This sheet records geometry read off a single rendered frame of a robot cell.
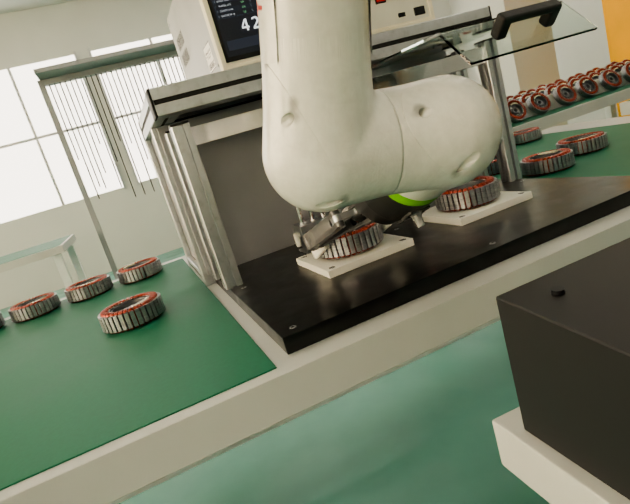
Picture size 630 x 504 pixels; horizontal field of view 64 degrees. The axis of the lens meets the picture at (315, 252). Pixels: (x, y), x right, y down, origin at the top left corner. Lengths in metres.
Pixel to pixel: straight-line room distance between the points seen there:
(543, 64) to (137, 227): 5.13
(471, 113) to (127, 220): 6.79
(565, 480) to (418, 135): 0.28
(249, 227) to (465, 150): 0.63
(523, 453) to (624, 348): 0.13
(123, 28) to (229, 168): 6.46
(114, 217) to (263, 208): 6.17
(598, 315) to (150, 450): 0.42
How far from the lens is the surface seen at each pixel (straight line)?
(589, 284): 0.35
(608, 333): 0.30
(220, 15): 0.95
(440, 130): 0.47
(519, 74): 4.81
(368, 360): 0.59
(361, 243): 0.78
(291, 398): 0.57
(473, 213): 0.87
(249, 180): 1.03
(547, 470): 0.38
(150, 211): 7.17
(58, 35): 7.42
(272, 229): 1.05
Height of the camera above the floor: 0.98
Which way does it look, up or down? 13 degrees down
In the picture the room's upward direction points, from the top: 17 degrees counter-clockwise
